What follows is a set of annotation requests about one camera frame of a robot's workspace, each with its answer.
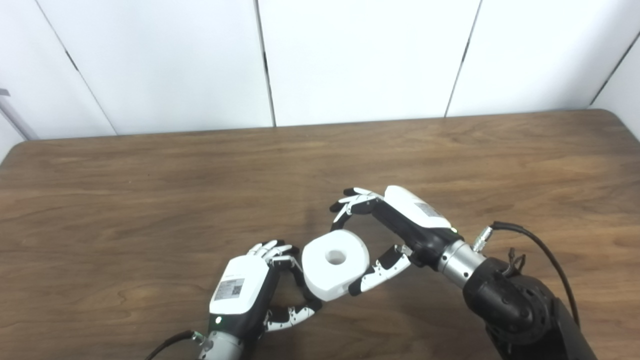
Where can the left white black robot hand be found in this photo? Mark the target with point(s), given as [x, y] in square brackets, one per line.
[237, 287]

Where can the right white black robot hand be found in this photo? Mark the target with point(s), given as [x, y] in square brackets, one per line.
[420, 220]

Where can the round white cylinder piece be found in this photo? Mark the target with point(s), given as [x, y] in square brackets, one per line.
[325, 280]

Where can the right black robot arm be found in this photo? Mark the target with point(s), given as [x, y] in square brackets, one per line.
[515, 305]

